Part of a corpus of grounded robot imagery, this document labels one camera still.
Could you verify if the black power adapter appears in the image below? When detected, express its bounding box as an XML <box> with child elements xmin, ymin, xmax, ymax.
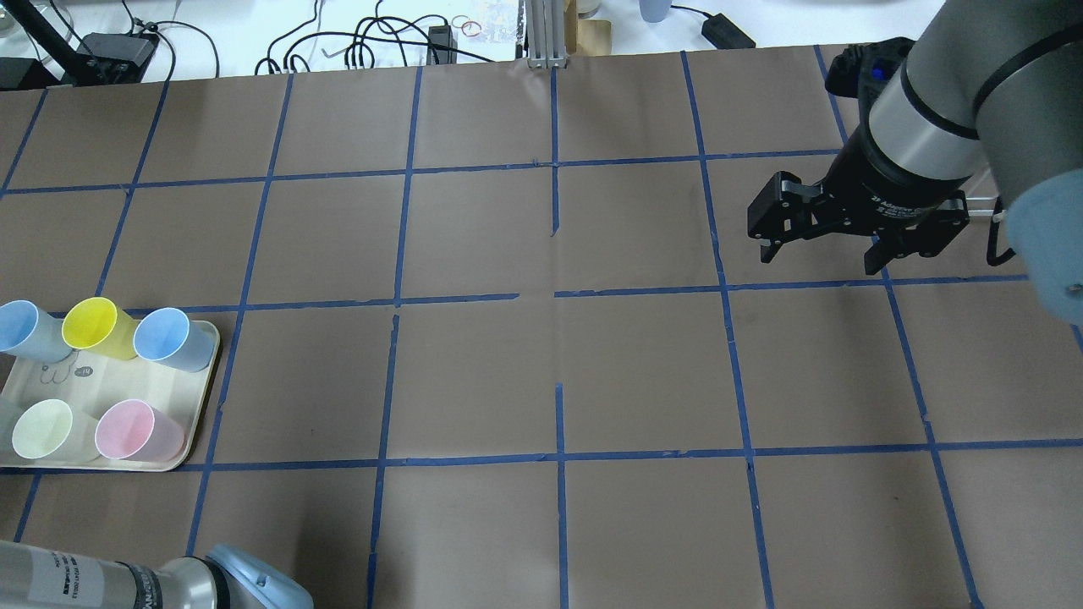
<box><xmin>701</xmin><ymin>13</ymin><xmax>757</xmax><ymax>50</ymax></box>

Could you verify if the wooden mug tree stand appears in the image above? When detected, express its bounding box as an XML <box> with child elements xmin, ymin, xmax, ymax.
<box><xmin>563</xmin><ymin>1</ymin><xmax>613</xmax><ymax>57</ymax></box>

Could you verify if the cream plastic tray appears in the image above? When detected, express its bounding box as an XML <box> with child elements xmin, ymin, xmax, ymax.
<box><xmin>3</xmin><ymin>320</ymin><xmax>221</xmax><ymax>472</ymax></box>

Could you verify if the blue cup on side table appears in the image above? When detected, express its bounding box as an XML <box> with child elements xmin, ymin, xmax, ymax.
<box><xmin>638</xmin><ymin>0</ymin><xmax>671</xmax><ymax>24</ymax></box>

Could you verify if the yellow plastic cup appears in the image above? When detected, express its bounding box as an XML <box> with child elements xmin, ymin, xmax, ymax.
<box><xmin>61</xmin><ymin>297</ymin><xmax>139</xmax><ymax>361</ymax></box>

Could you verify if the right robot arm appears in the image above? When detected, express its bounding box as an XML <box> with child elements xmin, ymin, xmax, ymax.
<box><xmin>747</xmin><ymin>1</ymin><xmax>1082</xmax><ymax>325</ymax></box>

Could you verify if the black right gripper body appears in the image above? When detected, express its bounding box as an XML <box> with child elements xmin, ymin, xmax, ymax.
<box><xmin>747</xmin><ymin>127</ymin><xmax>970</xmax><ymax>275</ymax></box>

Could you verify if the light blue plastic cup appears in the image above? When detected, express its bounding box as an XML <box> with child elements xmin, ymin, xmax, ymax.
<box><xmin>133</xmin><ymin>308</ymin><xmax>217</xmax><ymax>373</ymax></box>

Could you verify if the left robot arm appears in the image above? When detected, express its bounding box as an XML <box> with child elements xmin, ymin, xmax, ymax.
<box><xmin>1</xmin><ymin>542</ymin><xmax>315</xmax><ymax>608</ymax></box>

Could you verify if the white wire cup rack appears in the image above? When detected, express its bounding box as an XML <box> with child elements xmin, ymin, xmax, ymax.
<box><xmin>968</xmin><ymin>196</ymin><xmax>1007</xmax><ymax>224</ymax></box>

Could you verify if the pale green plastic cup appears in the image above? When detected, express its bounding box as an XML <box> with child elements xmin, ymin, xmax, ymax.
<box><xmin>12</xmin><ymin>398</ymin><xmax>100</xmax><ymax>464</ymax></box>

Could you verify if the pink plastic cup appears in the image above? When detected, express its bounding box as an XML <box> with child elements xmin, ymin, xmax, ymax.
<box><xmin>94</xmin><ymin>398</ymin><xmax>186</xmax><ymax>463</ymax></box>

